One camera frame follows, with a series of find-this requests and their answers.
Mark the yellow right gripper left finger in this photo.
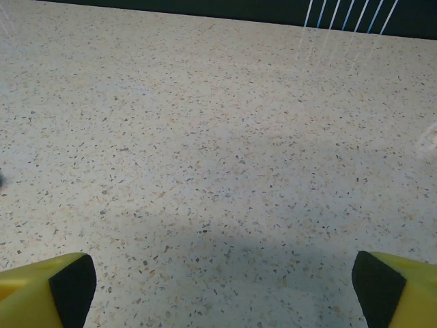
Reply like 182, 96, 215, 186
0, 251, 97, 328

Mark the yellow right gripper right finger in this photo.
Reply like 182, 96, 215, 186
351, 250, 437, 328

